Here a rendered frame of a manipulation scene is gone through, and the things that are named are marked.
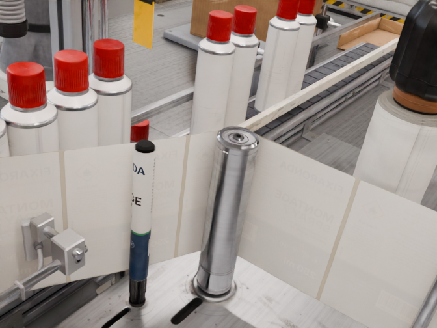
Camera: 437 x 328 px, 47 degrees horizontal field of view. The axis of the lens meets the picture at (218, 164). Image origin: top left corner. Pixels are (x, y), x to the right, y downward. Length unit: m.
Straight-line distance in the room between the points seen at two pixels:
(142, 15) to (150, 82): 0.50
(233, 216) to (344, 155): 0.40
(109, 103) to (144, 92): 0.49
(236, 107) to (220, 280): 0.33
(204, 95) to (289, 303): 0.32
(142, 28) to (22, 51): 0.40
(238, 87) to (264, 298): 0.34
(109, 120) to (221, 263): 0.20
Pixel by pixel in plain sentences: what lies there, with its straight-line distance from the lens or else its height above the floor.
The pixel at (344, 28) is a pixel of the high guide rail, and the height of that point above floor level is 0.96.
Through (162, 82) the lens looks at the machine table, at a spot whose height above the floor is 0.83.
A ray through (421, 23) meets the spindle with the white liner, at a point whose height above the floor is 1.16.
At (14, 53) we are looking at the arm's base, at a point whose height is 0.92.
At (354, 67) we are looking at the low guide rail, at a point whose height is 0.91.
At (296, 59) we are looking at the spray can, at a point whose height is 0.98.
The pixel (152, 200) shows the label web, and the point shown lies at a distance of 0.44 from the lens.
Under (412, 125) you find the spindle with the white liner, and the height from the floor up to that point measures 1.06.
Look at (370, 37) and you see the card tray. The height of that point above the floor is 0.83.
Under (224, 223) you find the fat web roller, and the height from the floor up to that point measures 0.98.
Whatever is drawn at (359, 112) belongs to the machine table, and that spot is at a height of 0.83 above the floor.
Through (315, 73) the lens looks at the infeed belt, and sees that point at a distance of 1.13.
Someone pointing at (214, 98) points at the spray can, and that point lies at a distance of 0.72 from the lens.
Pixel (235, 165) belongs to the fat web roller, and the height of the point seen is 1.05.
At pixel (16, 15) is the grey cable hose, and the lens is 0.59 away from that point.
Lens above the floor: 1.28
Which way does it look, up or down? 33 degrees down
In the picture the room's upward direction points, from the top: 8 degrees clockwise
